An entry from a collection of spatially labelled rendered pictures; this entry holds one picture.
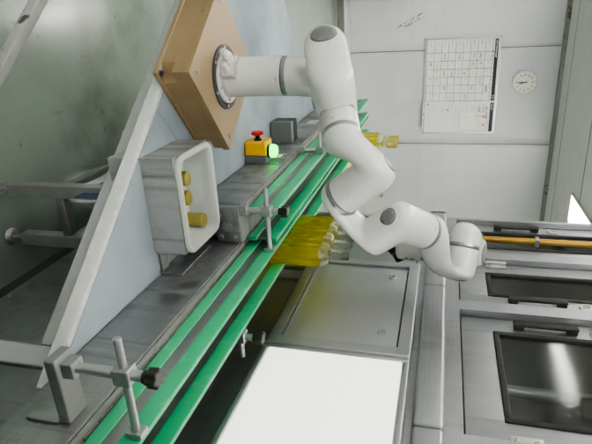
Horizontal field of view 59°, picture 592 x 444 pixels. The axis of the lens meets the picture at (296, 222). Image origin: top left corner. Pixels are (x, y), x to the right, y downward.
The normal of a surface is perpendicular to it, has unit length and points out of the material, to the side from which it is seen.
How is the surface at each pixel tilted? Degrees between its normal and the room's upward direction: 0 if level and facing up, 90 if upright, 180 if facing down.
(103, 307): 0
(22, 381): 90
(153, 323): 90
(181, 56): 90
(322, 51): 93
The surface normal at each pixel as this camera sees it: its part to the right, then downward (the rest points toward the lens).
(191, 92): -0.17, 0.88
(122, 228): 0.96, 0.05
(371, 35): -0.26, 0.37
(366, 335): -0.06, -0.93
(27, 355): -0.21, -0.47
